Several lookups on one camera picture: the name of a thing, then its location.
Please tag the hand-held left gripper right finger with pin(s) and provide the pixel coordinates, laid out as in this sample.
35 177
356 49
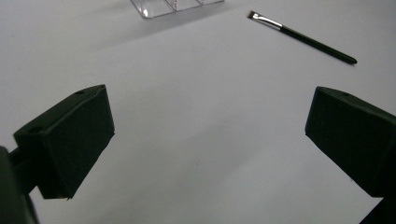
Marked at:
355 137

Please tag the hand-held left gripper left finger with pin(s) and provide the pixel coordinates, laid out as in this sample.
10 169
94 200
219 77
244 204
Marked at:
71 140

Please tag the black makeup brush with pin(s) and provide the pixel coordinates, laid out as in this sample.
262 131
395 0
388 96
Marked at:
311 40

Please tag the clear acrylic organizer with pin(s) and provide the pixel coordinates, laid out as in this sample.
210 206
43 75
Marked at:
152 8

